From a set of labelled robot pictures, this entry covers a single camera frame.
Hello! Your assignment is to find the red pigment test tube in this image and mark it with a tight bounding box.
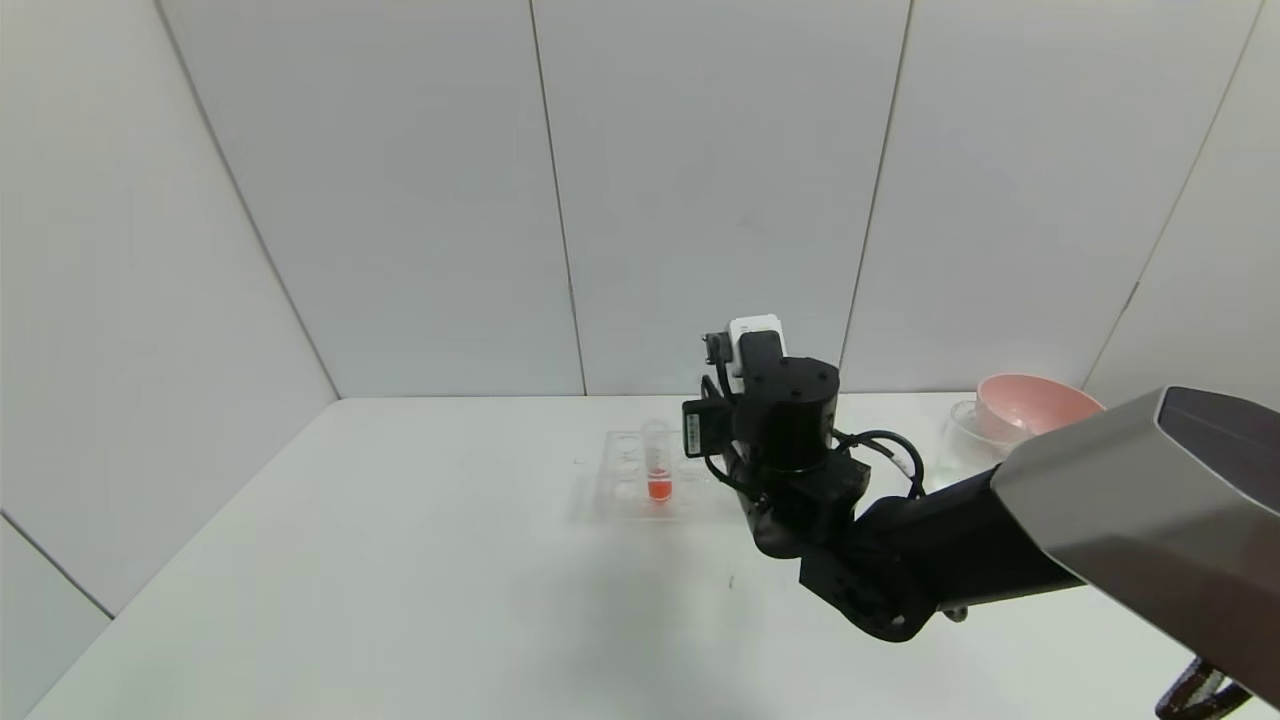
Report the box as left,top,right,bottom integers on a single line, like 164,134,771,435
641,421,672,503

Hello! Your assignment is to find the clear plastic test tube rack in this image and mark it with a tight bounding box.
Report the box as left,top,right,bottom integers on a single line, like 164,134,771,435
597,430,749,524

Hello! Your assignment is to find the clear plastic beaker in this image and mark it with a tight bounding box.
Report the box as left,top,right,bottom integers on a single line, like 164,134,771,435
935,400,1004,491

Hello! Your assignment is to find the pink bowl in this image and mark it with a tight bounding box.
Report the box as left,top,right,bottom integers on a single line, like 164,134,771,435
975,373,1106,446

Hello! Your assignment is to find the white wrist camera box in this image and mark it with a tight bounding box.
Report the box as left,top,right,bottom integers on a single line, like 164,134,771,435
703,315,788,379

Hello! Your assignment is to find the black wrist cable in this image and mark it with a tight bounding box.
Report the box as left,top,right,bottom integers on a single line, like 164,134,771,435
833,430,926,501

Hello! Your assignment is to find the braided black cable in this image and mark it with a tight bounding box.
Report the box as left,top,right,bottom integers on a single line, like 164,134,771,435
1155,655,1253,720

